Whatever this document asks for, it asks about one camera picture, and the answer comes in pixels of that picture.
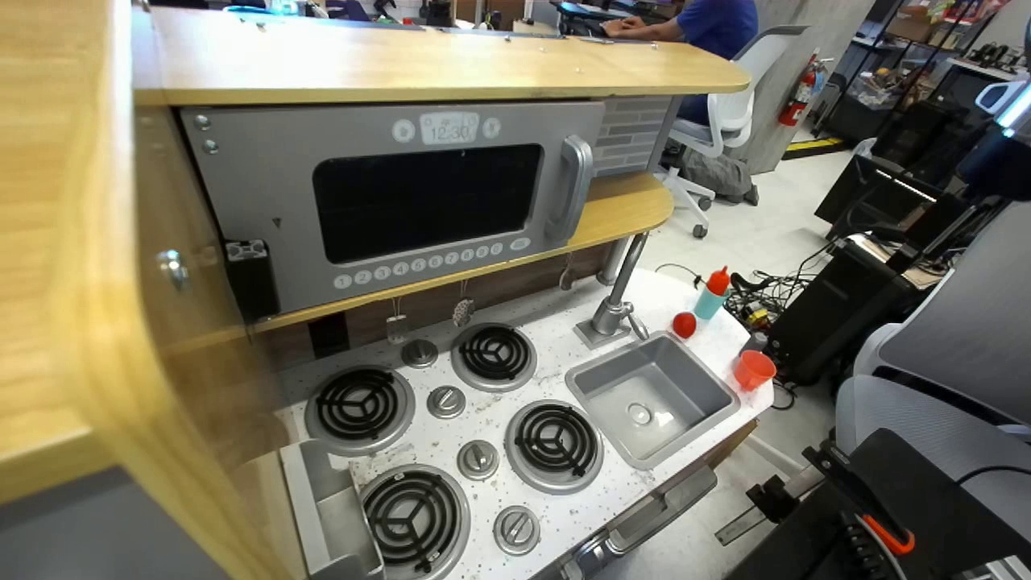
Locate silver metal bolt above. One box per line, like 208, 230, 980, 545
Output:
154, 246, 193, 289

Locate tangled floor cables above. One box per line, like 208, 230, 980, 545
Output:
653, 254, 841, 335

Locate grey toy faucet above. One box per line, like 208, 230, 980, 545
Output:
573, 230, 653, 347

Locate grey oven door handle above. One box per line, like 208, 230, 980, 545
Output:
573, 460, 723, 576

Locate black computer case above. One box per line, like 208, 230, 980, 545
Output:
767, 238, 927, 389

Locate red translucent plastic cup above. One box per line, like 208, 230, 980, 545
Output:
728, 346, 780, 392

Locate red fire extinguisher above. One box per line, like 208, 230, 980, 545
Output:
778, 48, 832, 134

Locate black coil stove burner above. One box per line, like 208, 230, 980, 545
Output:
504, 396, 609, 497
448, 318, 540, 392
357, 460, 475, 580
304, 364, 419, 456

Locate silver metal bracket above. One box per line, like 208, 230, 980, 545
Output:
971, 551, 1031, 580

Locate grey toy sink basin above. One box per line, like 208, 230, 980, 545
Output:
564, 332, 744, 470

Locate black clamp mount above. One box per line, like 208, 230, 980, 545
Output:
221, 237, 283, 325

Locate black flat monitor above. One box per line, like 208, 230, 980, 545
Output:
812, 147, 971, 246

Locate wooden toy kitchen unit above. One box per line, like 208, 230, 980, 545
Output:
0, 0, 780, 580

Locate cluttered black storage shelf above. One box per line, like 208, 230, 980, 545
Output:
832, 0, 1026, 147

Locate round grey stove knob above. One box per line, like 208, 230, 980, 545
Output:
454, 434, 504, 485
425, 384, 471, 424
490, 502, 545, 559
401, 335, 442, 372

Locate grey microwave door handle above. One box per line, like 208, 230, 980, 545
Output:
545, 134, 595, 250

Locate grey toy microwave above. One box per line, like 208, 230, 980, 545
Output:
173, 95, 685, 323

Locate person in blue shirt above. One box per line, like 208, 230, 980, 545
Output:
598, 0, 759, 60

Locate white office chair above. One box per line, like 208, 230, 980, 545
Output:
653, 24, 812, 246

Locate orange black bar clamp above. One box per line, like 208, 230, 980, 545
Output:
857, 511, 922, 562

